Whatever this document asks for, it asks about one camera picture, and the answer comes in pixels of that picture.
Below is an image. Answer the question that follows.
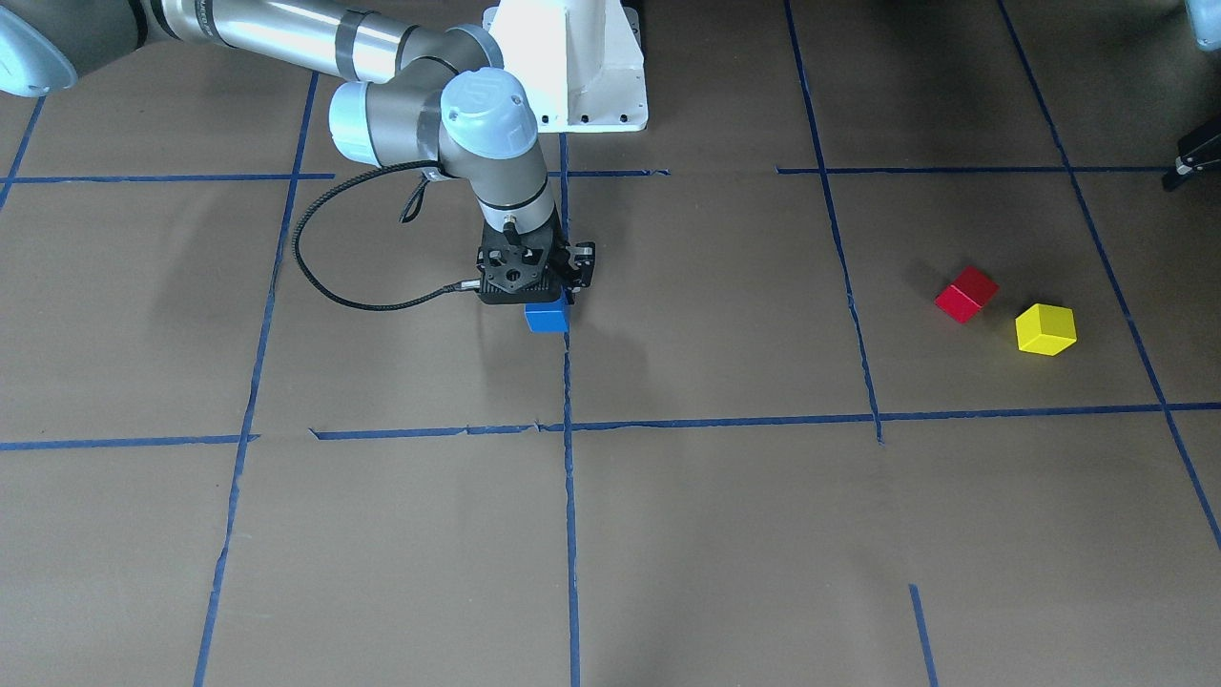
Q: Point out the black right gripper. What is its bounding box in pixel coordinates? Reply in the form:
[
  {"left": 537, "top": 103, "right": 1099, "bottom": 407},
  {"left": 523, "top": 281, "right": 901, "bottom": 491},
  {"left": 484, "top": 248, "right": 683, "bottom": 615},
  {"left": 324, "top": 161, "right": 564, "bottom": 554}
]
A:
[{"left": 477, "top": 221, "right": 596, "bottom": 305}]

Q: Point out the blue cube block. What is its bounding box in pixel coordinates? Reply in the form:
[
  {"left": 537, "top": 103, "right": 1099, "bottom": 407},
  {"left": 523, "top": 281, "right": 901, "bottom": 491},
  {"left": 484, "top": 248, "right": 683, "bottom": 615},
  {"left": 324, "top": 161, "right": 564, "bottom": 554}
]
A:
[{"left": 524, "top": 299, "right": 571, "bottom": 334}]

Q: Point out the yellow cube block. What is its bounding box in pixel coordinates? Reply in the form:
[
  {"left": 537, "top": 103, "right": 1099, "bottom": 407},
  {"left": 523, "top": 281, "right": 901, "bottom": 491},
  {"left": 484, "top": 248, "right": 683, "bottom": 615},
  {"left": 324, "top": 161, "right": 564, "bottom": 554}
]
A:
[{"left": 1013, "top": 303, "right": 1078, "bottom": 356}]

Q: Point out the red cube block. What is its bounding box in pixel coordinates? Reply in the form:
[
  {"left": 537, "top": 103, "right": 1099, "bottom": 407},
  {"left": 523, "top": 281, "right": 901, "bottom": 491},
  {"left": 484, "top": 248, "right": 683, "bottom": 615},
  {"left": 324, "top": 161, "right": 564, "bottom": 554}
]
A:
[{"left": 934, "top": 265, "right": 1000, "bottom": 325}]

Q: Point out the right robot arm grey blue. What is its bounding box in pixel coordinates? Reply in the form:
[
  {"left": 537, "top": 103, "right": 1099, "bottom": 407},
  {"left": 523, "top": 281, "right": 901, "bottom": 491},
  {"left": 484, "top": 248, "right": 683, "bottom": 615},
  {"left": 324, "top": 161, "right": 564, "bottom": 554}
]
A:
[{"left": 1, "top": 1, "right": 596, "bottom": 304}]

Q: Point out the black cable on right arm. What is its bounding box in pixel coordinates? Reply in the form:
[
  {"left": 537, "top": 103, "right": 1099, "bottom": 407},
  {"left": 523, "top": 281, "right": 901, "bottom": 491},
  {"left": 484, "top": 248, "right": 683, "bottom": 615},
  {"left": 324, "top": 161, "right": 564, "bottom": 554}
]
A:
[{"left": 292, "top": 160, "right": 488, "bottom": 312}]

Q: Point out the white pedestal column base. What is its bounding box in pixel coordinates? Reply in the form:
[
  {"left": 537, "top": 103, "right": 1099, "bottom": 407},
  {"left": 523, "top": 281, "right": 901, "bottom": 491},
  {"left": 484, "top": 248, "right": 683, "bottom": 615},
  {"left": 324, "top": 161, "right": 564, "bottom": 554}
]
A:
[{"left": 484, "top": 1, "right": 650, "bottom": 134}]

